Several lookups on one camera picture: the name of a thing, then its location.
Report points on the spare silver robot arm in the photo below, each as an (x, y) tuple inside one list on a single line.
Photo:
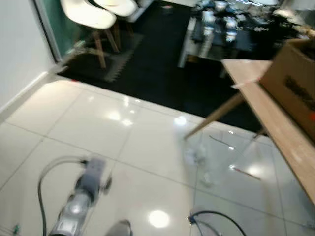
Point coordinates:
[(231, 29), (209, 29)]

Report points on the light wood table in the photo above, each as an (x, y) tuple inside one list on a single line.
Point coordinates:
[(275, 123)]

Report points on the large brown cardboard box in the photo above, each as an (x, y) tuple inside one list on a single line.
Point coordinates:
[(290, 78)]

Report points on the thin brown stick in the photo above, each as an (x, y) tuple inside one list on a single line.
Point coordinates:
[(246, 173)]

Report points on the clear plastic wrapper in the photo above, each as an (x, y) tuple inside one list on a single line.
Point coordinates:
[(197, 155), (206, 179)]

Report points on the black foam floor mat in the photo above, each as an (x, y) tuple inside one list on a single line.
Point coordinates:
[(157, 64)]

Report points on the white plastic chair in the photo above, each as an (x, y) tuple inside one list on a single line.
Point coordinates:
[(120, 6), (86, 14)]

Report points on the grey robot foot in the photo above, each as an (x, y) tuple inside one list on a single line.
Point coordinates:
[(119, 229)]

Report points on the green glass door panel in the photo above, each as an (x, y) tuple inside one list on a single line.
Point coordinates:
[(51, 19)]

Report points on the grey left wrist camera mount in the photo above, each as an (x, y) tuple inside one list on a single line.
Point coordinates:
[(92, 174)]

